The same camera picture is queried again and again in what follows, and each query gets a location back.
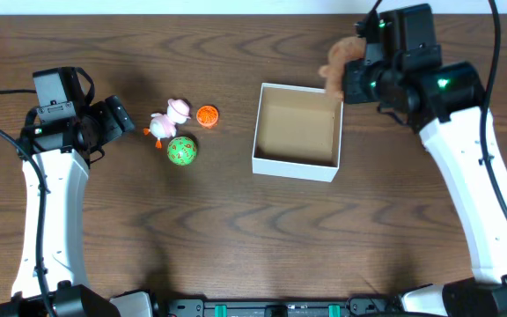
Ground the brown plush toy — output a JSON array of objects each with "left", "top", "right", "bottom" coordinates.
[{"left": 319, "top": 36, "right": 366, "bottom": 100}]

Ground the pink toy duck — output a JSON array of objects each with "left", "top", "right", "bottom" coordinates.
[{"left": 143, "top": 99, "right": 190, "bottom": 149}]

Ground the orange ridged toy ball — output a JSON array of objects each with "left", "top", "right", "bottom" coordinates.
[{"left": 195, "top": 105, "right": 219, "bottom": 129}]

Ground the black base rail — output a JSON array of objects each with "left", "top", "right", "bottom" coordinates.
[{"left": 108, "top": 289, "right": 402, "bottom": 317}]

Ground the green numbered ball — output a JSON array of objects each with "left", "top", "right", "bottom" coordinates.
[{"left": 167, "top": 136, "right": 198, "bottom": 166}]

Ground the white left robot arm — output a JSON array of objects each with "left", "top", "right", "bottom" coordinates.
[{"left": 0, "top": 96, "right": 135, "bottom": 316}]

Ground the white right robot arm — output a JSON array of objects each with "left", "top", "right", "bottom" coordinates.
[{"left": 343, "top": 57, "right": 507, "bottom": 316}]

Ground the white cardboard box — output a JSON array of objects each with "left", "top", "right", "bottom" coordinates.
[{"left": 252, "top": 83, "right": 343, "bottom": 182}]

